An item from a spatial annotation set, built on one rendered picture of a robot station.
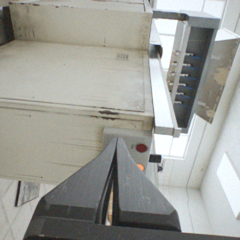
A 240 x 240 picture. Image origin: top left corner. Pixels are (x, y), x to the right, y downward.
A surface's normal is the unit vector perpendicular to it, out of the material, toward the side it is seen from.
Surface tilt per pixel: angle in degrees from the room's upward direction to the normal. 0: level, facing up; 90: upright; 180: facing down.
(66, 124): 90
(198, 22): 90
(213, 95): 115
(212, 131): 90
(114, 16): 90
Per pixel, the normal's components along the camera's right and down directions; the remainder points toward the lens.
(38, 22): -0.08, 0.54
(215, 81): -0.50, 0.44
